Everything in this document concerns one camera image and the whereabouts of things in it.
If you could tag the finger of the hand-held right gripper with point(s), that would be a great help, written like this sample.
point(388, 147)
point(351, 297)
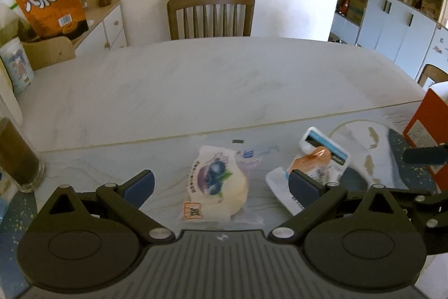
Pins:
point(423, 155)
point(435, 211)

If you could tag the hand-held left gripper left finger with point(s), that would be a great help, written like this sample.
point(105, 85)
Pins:
point(140, 186)

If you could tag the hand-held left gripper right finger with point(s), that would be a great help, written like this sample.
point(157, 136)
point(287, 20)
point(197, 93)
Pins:
point(303, 192)

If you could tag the orange sausage packet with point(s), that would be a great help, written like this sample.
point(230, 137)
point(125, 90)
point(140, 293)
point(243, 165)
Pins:
point(311, 160)

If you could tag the white orange cardboard box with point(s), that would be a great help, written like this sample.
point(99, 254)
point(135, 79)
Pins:
point(428, 120)

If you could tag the blueberry bread packet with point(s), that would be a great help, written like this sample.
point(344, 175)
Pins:
point(217, 180)

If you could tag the white marble desktop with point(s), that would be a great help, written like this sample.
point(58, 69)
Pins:
point(210, 85)

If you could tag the blue white snack packet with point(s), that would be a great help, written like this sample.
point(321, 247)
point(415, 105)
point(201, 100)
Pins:
point(325, 143)

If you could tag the blue printed sticker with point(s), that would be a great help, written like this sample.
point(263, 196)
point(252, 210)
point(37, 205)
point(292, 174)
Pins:
point(249, 154)

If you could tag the glass of dark tea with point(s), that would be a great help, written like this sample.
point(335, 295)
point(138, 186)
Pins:
point(17, 152)

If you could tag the white storage cabinet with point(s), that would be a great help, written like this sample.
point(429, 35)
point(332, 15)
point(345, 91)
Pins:
point(395, 25)

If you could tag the cardboard carton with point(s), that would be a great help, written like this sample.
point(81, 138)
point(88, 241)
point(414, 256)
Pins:
point(358, 6)

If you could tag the white wooden sideboard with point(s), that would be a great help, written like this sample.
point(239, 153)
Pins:
point(112, 25)

